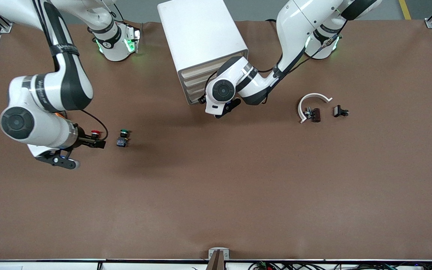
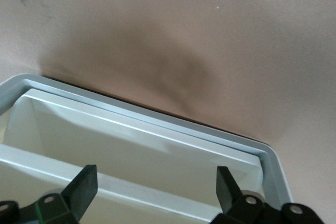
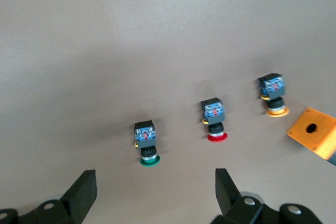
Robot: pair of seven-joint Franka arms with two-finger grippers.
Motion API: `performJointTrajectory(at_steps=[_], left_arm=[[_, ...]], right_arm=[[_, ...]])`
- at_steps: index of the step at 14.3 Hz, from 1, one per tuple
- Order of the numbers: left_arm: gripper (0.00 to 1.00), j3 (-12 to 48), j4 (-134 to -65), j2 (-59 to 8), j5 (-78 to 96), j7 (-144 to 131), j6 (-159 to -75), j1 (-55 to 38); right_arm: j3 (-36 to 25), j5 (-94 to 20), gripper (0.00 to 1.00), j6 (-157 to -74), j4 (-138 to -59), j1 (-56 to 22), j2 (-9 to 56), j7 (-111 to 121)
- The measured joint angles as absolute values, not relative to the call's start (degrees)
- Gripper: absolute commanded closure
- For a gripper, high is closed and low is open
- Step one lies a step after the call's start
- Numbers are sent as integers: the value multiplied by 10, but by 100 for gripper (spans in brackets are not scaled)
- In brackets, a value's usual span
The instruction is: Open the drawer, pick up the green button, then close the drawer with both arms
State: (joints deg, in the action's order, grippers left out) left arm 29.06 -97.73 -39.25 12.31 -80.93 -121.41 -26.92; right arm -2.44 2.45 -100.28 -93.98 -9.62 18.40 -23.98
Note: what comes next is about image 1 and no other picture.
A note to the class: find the white curved plastic piece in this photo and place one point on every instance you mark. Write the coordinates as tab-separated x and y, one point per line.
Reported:
315	95

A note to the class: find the brown terminal block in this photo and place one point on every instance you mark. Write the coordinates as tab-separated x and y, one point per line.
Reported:
316	115

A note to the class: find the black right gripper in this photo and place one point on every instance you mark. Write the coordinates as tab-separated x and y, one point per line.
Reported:
84	140

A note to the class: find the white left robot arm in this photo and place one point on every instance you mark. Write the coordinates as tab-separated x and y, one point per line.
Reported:
298	22

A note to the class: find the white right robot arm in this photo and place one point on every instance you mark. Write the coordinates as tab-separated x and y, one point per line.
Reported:
43	93

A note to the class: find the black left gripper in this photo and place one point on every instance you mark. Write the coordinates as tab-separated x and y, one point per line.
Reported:
202	99

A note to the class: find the grey metal bracket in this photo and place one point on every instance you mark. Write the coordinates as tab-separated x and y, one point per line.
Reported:
218	249

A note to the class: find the brown pointed post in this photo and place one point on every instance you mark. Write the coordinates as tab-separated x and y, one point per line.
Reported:
217	262

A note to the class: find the small black clip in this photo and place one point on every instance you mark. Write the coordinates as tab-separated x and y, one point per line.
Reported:
337	111

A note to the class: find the brown table mat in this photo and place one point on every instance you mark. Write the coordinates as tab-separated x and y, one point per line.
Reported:
216	187

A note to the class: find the green push button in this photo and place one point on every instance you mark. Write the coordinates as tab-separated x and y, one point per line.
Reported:
122	141

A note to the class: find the white table edge rail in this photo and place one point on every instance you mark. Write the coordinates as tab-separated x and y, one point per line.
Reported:
144	266

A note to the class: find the red push button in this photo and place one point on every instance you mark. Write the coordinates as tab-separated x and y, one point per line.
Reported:
96	132

